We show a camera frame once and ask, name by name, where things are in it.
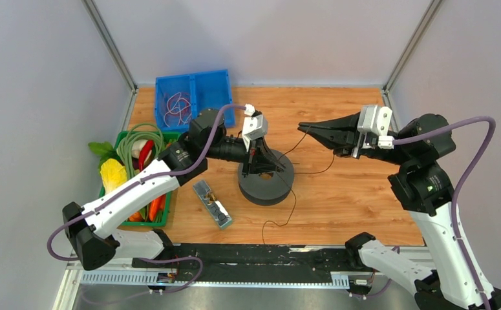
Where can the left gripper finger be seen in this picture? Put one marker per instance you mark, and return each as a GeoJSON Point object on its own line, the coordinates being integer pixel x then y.
{"type": "Point", "coordinates": [266, 167]}
{"type": "Point", "coordinates": [265, 153]}

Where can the dark grey cable spool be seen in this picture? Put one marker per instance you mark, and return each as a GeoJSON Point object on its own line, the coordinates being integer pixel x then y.
{"type": "Point", "coordinates": [271, 191]}

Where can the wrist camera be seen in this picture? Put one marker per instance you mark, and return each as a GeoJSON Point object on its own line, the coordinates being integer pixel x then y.
{"type": "Point", "coordinates": [373, 126]}
{"type": "Point", "coordinates": [254, 127]}

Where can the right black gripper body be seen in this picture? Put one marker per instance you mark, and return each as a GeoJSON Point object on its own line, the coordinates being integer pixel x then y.
{"type": "Point", "coordinates": [348, 151]}

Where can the green toy leafy vegetable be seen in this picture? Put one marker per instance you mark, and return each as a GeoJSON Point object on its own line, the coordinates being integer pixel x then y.
{"type": "Point", "coordinates": [104, 151]}

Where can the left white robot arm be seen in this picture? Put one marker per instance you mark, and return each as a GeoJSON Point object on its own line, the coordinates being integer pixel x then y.
{"type": "Point", "coordinates": [232, 133]}

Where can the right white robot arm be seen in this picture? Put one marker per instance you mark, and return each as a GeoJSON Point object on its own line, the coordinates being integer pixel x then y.
{"type": "Point", "coordinates": [426, 192]}

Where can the grey circuit board strip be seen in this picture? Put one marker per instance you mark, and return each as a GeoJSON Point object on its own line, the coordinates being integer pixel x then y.
{"type": "Point", "coordinates": [210, 202]}

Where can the toy napa cabbage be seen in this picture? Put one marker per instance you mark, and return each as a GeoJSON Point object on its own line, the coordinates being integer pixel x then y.
{"type": "Point", "coordinates": [113, 175]}

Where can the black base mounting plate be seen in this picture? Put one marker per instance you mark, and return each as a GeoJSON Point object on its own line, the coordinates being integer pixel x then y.
{"type": "Point", "coordinates": [253, 263]}

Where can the blue divided plastic bin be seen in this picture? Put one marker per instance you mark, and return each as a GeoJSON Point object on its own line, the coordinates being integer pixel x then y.
{"type": "Point", "coordinates": [179, 98]}

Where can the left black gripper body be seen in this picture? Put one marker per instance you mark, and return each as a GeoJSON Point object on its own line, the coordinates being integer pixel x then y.
{"type": "Point", "coordinates": [252, 155]}

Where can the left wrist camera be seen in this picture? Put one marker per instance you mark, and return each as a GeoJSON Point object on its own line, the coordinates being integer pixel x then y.
{"type": "Point", "coordinates": [254, 127]}

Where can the green vegetable crate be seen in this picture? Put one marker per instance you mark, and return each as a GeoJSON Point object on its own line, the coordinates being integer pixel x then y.
{"type": "Point", "coordinates": [140, 218]}

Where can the white toy mushroom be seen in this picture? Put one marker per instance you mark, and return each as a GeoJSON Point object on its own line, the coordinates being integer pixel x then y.
{"type": "Point", "coordinates": [136, 148]}

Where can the red toy chili pepper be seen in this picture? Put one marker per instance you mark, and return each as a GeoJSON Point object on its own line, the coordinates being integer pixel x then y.
{"type": "Point", "coordinates": [145, 154]}

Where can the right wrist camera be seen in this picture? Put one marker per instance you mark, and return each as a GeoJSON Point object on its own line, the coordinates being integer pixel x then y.
{"type": "Point", "coordinates": [373, 126]}

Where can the aluminium frame rail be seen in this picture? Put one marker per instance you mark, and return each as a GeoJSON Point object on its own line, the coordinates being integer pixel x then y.
{"type": "Point", "coordinates": [146, 272]}

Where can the orange toy carrot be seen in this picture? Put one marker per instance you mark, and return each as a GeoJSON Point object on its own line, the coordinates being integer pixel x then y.
{"type": "Point", "coordinates": [156, 208]}

